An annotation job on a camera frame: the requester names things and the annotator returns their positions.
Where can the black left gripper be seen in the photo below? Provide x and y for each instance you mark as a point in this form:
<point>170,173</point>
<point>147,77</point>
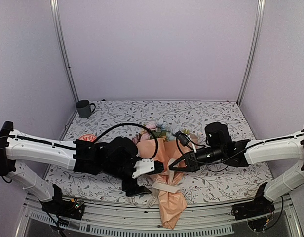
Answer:
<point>128,188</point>

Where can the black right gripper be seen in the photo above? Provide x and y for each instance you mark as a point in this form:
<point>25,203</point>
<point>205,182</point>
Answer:
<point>190,167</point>

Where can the white lace ribbon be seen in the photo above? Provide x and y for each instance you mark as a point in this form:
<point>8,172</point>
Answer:
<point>158,186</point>

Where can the pale pink white flower stem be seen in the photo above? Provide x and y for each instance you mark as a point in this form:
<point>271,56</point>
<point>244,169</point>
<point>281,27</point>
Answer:
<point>145,135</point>

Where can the beige wrapping paper sheet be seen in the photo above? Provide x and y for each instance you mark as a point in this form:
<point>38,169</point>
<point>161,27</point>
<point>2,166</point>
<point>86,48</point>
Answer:
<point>171,200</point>

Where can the blue fake flower stem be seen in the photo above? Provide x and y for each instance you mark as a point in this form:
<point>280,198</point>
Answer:
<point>165,131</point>

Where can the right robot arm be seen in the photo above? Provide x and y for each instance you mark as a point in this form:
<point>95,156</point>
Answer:
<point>274,149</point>

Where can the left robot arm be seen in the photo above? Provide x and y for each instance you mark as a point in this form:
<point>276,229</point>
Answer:
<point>16,147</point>

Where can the right arm base board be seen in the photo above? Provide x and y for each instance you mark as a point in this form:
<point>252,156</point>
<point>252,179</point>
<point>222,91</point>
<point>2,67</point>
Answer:
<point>254,209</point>

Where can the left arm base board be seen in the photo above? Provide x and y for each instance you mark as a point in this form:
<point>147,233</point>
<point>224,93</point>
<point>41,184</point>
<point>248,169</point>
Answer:
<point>73,209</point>

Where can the red white patterned dish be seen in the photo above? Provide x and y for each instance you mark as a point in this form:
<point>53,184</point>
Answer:
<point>87,137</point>

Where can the dark grey mug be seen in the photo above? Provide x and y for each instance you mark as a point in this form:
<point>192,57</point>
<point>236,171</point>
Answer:
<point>84,108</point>

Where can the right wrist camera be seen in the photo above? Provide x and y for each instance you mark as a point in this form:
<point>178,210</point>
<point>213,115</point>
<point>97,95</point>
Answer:
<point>186,140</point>

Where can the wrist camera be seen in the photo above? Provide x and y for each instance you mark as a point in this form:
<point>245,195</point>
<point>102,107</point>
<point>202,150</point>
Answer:
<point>147,166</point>
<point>186,140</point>

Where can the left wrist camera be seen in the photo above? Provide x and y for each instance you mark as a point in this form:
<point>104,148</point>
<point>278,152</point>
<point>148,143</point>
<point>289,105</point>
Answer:
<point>147,166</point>

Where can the left aluminium frame post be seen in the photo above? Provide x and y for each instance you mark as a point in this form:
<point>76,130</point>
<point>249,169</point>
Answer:
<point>61,41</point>

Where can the aluminium frame post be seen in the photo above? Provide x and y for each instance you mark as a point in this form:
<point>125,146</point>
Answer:
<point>252,52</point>
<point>61,41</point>

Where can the right aluminium frame post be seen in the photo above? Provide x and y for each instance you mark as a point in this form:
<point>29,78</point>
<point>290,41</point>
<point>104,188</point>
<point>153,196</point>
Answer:
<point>252,52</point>

